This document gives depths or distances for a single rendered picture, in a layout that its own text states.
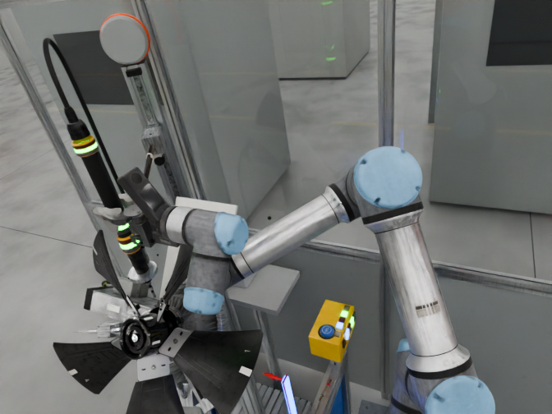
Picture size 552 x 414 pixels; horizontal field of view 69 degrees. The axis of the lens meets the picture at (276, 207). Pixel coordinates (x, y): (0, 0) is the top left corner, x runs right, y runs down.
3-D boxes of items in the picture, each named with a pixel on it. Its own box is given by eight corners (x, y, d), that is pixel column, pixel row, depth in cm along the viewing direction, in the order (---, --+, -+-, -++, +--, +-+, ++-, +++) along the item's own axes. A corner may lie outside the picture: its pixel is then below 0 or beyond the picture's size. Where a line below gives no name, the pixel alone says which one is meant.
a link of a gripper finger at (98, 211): (94, 235, 89) (128, 237, 86) (82, 213, 86) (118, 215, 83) (102, 227, 92) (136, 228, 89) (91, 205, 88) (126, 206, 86)
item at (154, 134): (149, 146, 153) (142, 126, 148) (168, 143, 154) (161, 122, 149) (147, 158, 145) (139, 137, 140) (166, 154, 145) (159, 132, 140)
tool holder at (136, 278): (132, 262, 104) (118, 232, 99) (159, 256, 105) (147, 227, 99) (127, 287, 97) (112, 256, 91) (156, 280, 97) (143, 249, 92)
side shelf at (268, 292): (232, 260, 195) (231, 255, 193) (300, 275, 179) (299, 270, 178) (204, 296, 178) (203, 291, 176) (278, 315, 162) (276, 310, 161)
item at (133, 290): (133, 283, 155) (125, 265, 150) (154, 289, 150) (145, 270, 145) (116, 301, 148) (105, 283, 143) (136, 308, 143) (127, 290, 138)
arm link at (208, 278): (226, 307, 84) (236, 255, 85) (218, 319, 73) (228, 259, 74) (189, 301, 84) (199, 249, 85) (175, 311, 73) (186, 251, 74)
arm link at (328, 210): (370, 158, 97) (194, 259, 96) (382, 148, 86) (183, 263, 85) (395, 199, 96) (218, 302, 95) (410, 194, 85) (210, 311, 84)
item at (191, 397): (193, 397, 136) (191, 376, 137) (207, 398, 134) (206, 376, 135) (178, 406, 129) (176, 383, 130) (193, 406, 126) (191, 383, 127)
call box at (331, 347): (328, 319, 140) (325, 298, 134) (356, 326, 136) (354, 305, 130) (310, 356, 129) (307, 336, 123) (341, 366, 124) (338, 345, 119)
